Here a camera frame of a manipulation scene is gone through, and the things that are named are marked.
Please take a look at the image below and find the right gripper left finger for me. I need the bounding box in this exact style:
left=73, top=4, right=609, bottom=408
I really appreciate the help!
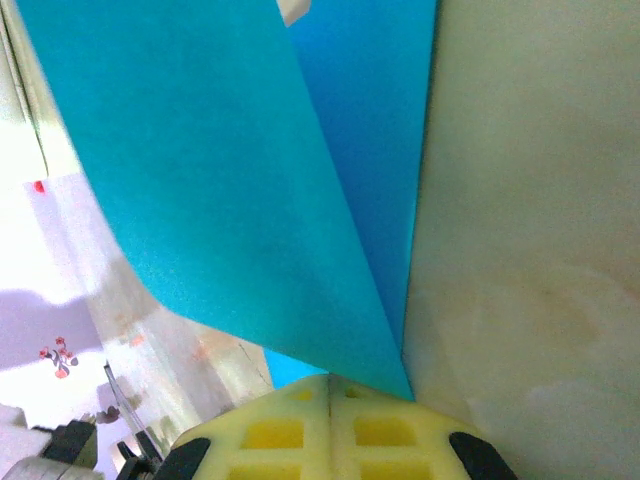
left=157, top=374, right=331, bottom=480

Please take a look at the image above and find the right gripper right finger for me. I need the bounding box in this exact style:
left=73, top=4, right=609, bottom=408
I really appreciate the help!
left=328, top=375, right=519, bottom=480

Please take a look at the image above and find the blue paper sheet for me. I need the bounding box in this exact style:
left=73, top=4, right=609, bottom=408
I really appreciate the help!
left=14, top=0, right=441, bottom=404

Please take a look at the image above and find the aluminium side rail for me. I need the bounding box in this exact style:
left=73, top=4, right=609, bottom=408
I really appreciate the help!
left=0, top=0, right=51, bottom=176

